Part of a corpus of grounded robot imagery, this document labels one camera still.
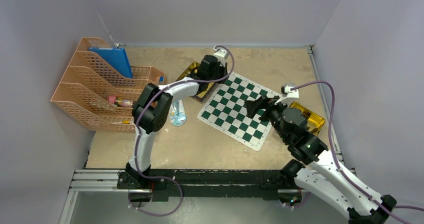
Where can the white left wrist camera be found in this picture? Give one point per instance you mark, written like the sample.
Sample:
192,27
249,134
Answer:
222,55

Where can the light blue round item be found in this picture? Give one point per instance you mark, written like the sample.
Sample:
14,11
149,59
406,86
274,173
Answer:
177,115

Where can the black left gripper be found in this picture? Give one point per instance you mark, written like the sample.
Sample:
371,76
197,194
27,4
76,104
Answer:
223,69

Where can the orange plastic file rack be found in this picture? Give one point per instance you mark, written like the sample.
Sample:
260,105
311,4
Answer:
89,81

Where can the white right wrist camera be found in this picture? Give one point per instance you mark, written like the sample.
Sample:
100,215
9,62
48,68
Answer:
289,94

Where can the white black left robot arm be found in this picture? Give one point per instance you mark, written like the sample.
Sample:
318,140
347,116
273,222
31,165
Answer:
151,110

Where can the gold tin with dark pieces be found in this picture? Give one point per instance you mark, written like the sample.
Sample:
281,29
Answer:
315,122

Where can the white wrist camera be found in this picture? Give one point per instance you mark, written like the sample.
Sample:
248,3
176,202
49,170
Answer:
222,55
289,94

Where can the green white chess board mat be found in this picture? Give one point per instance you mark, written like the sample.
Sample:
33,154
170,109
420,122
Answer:
225,111

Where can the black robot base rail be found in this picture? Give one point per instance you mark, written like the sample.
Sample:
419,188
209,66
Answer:
158,185

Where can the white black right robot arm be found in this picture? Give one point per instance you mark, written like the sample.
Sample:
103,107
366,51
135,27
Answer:
314,168

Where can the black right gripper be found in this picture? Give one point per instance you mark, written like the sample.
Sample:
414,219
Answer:
253,107

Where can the blue folder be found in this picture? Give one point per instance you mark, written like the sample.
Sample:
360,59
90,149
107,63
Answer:
116,58

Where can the pink bottle in rack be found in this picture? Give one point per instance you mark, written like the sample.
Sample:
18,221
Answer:
120,102

